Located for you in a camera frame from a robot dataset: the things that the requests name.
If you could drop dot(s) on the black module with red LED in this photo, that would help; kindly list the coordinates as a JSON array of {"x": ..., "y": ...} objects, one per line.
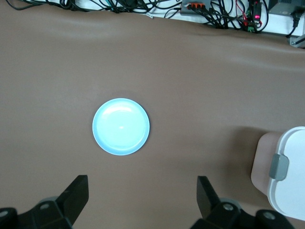
[{"x": 256, "y": 12}]

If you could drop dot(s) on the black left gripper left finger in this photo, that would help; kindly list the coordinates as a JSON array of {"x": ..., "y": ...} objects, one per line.
[{"x": 66, "y": 207}]

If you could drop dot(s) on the grey terminal hub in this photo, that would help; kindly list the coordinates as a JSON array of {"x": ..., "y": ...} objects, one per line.
[{"x": 196, "y": 9}]

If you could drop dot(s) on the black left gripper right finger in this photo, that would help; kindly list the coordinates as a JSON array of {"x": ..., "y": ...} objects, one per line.
[{"x": 214, "y": 214}]

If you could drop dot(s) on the light blue round plate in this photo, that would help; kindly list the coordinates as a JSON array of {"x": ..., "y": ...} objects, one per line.
[{"x": 121, "y": 126}]

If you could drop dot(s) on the grey power adapter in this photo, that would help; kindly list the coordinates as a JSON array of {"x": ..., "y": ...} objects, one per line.
[{"x": 283, "y": 7}]

